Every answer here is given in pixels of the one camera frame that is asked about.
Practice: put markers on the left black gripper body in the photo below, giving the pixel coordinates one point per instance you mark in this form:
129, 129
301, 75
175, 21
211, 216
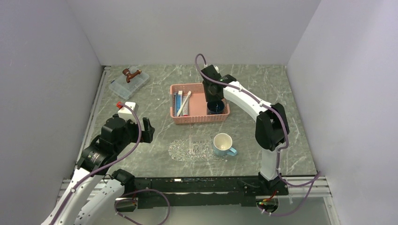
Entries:
132, 129

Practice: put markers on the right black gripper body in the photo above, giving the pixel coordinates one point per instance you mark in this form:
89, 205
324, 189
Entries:
209, 95

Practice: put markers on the pink plastic basket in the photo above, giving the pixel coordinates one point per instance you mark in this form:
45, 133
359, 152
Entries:
197, 107

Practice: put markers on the clear textured oval tray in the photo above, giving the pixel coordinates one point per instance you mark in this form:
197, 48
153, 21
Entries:
178, 151

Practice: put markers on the white and blue mug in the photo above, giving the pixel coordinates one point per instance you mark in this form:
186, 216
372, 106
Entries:
222, 145

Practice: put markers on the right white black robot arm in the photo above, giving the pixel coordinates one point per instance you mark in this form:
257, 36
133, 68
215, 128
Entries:
271, 127

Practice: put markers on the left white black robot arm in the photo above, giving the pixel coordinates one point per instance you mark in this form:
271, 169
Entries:
116, 134

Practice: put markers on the white toothbrush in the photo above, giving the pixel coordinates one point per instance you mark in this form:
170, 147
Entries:
189, 94

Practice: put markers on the white red toothpaste tube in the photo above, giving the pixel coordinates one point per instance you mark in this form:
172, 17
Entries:
185, 106

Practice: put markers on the blue toothpaste tube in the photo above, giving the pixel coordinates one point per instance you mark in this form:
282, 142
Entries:
178, 101

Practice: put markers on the dark blue mug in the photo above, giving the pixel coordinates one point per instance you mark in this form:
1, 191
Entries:
215, 107

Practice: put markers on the clear plastic organizer box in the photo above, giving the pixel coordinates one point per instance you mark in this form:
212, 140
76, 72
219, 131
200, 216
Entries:
126, 90

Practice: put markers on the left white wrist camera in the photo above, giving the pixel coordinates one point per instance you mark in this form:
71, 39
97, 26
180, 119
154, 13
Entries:
125, 113

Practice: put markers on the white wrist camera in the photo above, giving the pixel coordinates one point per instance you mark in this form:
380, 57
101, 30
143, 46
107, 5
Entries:
125, 113
216, 68

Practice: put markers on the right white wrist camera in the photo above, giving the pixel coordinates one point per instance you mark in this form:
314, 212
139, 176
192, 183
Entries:
216, 68

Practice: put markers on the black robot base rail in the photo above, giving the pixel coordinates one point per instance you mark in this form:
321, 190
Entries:
150, 192

